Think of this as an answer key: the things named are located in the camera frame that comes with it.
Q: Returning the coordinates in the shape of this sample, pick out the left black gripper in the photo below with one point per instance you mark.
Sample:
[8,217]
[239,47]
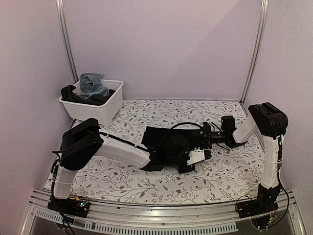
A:
[188,170]

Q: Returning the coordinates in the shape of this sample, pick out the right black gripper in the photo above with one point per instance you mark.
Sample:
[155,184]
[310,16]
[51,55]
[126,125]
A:
[207,140]

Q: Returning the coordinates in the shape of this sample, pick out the black t-shirt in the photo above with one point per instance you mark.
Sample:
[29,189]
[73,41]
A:
[154,138]

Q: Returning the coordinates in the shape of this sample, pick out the blue denim garment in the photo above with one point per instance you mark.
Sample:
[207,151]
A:
[90,84]

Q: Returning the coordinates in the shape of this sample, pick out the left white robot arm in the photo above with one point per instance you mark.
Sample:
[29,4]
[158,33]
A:
[85,140]

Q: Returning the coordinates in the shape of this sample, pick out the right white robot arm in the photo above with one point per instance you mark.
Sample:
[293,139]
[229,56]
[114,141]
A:
[272,124]

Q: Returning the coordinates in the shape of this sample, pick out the white plastic laundry bin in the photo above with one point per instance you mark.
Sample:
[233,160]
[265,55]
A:
[103,113]

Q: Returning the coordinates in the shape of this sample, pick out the floral patterned table mat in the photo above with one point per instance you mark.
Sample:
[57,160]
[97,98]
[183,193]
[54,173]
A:
[230,173]

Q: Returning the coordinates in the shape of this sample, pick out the dark garment in bin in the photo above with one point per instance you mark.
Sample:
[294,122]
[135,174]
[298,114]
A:
[88,99]

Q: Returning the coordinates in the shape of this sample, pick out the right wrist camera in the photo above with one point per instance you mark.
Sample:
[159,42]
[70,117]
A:
[228,124]

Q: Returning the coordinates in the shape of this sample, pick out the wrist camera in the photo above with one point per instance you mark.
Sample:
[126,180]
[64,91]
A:
[176,146]
[228,124]

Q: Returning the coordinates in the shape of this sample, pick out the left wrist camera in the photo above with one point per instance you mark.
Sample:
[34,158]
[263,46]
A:
[176,146]

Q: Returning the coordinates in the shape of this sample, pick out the front aluminium rail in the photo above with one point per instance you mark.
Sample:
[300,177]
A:
[114,218]

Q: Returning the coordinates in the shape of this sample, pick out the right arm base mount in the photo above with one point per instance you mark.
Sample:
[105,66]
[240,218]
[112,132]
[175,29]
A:
[266,201]

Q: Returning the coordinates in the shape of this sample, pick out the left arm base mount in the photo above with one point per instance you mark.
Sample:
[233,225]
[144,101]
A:
[78,206]

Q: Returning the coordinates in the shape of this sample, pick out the right aluminium frame post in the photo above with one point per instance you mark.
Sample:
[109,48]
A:
[256,50]

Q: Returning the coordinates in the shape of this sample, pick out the aluminium frame post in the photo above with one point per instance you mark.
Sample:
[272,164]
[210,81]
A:
[256,50]
[66,41]

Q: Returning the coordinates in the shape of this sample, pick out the left aluminium frame post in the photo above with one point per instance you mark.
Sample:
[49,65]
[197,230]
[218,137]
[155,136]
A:
[66,41]

